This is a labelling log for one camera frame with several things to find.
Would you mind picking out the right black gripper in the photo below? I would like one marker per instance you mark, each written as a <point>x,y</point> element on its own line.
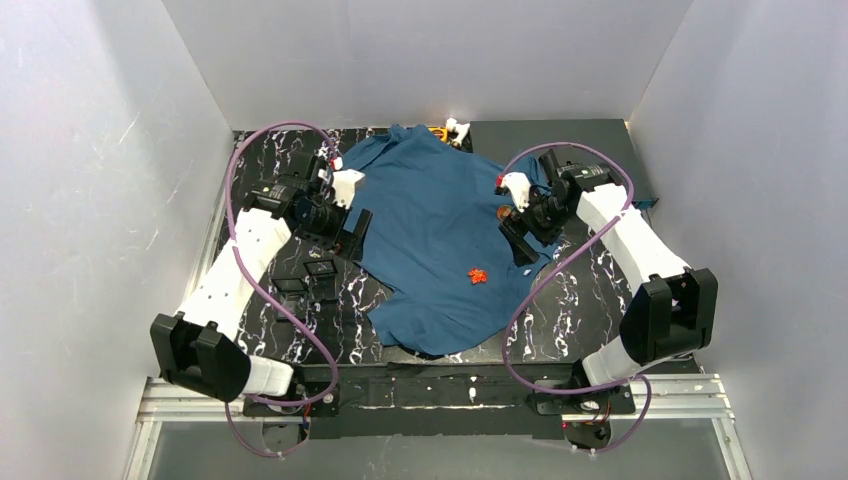
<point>525,232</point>

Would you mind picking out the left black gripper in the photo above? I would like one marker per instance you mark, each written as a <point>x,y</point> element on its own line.
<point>337,234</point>

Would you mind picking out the round orange pin badge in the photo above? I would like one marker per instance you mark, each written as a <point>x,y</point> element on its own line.
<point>503,212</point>

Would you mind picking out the blue t-shirt garment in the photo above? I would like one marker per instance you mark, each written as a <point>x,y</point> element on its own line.
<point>434,219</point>

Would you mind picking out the red flower brooch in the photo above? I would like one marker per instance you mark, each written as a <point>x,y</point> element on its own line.
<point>477,276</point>

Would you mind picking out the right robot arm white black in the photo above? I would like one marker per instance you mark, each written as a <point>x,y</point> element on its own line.
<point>673,305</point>

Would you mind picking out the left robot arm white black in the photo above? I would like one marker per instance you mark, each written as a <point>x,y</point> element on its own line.
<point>196,346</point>

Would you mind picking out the black square tray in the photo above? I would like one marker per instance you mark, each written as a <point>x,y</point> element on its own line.
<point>290,285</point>
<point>320,267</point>

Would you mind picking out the yellow tape measure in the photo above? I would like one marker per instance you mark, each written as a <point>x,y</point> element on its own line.
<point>441,133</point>

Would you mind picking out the small white figurine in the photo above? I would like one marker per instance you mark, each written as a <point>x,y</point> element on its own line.
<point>456,132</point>

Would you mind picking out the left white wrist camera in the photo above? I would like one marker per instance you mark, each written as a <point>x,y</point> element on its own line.
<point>339,187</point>

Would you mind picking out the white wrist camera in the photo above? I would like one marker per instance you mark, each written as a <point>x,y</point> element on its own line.
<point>339,187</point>
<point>517,186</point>

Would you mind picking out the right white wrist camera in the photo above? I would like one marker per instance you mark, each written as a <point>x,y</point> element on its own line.
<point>517,186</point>

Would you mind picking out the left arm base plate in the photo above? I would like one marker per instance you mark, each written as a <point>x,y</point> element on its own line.
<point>291,397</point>

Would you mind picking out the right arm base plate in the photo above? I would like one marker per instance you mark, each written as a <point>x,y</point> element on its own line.
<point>593,429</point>

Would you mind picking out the aluminium frame rail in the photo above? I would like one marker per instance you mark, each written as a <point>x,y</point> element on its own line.
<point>686,396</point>

